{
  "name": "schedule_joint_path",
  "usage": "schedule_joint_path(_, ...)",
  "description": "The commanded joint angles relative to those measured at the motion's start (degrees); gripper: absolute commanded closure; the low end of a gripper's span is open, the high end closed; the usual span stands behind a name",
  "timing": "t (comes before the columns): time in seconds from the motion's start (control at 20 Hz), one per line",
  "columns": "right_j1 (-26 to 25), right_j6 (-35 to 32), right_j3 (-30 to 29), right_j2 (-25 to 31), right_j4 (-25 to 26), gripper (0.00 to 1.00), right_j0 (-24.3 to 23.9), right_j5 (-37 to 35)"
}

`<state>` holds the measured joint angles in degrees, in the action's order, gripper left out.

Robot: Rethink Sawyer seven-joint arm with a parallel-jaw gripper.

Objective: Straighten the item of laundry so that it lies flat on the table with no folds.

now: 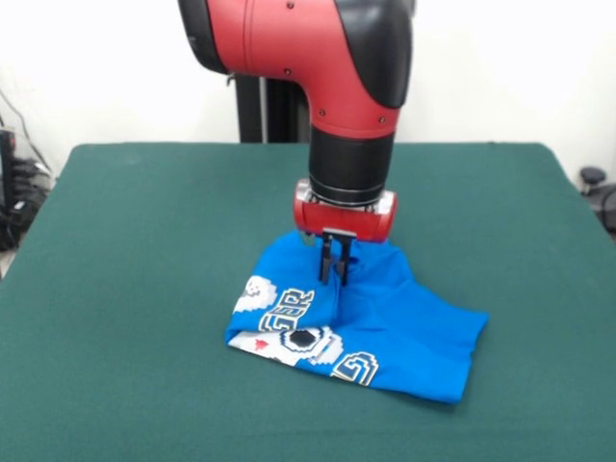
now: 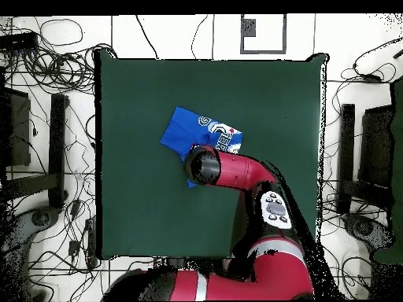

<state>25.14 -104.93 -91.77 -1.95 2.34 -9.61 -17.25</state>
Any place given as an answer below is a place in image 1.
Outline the black cable pile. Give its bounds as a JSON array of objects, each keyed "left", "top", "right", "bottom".
[{"left": 0, "top": 156, "right": 54, "bottom": 252}]

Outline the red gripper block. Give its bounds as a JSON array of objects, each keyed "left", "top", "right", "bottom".
[{"left": 292, "top": 177, "right": 399, "bottom": 288}]

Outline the gray office chair base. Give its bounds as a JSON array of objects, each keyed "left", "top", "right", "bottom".
[{"left": 578, "top": 166, "right": 616, "bottom": 230}]

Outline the dark green table cloth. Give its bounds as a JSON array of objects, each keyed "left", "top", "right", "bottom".
[{"left": 0, "top": 141, "right": 616, "bottom": 462}]

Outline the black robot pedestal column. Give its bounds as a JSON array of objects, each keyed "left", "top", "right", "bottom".
[{"left": 225, "top": 71, "right": 314, "bottom": 144}]

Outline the blue printed t-shirt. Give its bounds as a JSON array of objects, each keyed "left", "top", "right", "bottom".
[{"left": 223, "top": 229, "right": 490, "bottom": 408}]

